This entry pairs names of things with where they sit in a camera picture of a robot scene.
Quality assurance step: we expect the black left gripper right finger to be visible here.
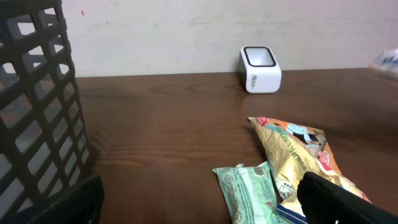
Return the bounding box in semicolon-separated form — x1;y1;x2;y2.
297;172;397;224

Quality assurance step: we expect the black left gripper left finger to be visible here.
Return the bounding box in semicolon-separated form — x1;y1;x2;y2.
26;175;104;224

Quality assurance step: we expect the orange yellow snack bag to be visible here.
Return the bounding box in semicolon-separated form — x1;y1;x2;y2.
248;117;369;223

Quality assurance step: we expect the teal wet wipes pack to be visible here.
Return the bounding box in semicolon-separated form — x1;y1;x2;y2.
212;162;290;224

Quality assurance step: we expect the orange white Kleenex tissue pack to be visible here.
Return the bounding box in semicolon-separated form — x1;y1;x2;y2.
369;47;397;81

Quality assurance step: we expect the white barcode scanner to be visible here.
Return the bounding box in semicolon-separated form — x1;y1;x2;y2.
238;45;282;94

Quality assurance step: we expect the grey plastic mesh basket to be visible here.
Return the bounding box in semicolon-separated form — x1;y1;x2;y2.
1;1;89;219

